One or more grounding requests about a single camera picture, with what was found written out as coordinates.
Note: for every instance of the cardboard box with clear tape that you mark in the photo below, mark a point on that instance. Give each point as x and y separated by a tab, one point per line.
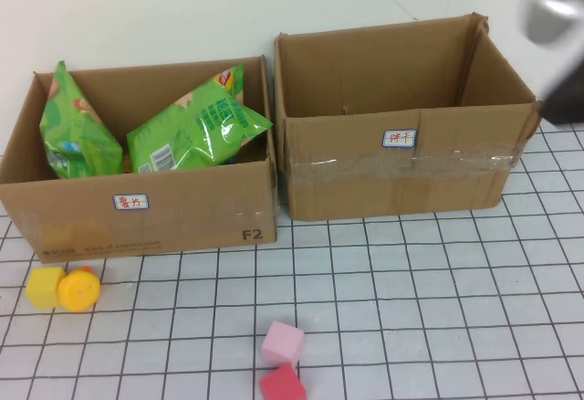
365	181

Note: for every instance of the yellow foam block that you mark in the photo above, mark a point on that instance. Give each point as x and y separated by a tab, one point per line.
42	288

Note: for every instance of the red foam cube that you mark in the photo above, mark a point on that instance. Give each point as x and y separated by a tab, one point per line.
283	382

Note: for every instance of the green chips bag with barcode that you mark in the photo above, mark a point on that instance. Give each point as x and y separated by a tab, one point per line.
196	135

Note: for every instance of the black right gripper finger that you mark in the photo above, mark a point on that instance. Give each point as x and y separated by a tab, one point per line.
568	98

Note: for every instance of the green Lay's cucumber chips bag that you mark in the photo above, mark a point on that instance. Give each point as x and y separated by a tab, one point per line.
75	130

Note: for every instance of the pink foam cube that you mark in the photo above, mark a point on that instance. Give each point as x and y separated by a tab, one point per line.
282	343

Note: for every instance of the white black-grid table mat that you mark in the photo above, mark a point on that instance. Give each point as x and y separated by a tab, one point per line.
410	304

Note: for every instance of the yellow toy duck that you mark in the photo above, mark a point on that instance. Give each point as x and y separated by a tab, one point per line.
81	289

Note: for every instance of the cardboard box marked F2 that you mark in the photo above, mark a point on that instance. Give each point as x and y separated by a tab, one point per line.
182	217

